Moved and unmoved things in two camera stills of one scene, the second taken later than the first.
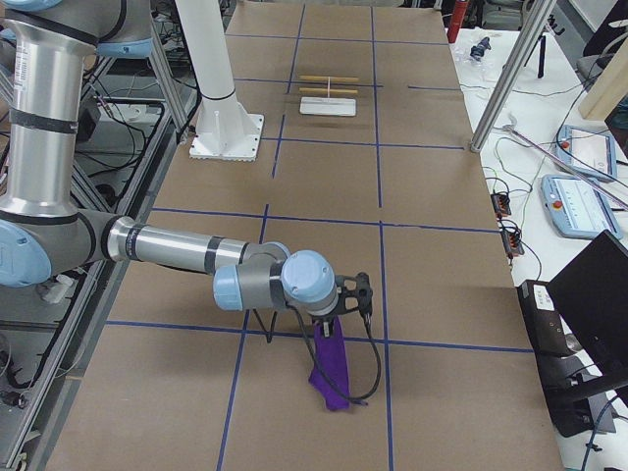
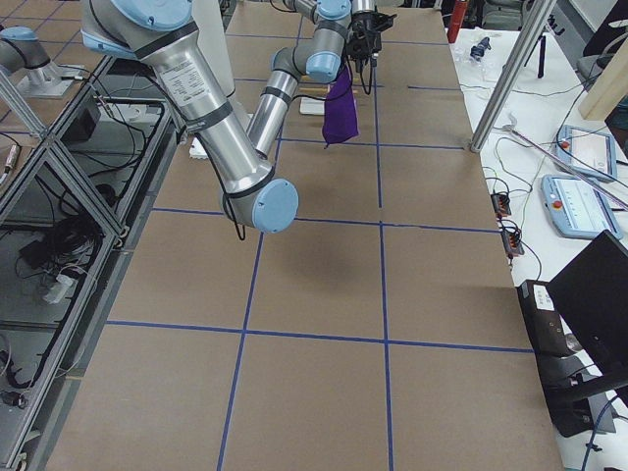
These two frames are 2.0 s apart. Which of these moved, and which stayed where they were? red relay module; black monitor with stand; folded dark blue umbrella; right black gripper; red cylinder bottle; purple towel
Moved: right black gripper; purple towel
Stayed: folded dark blue umbrella; red relay module; black monitor with stand; red cylinder bottle
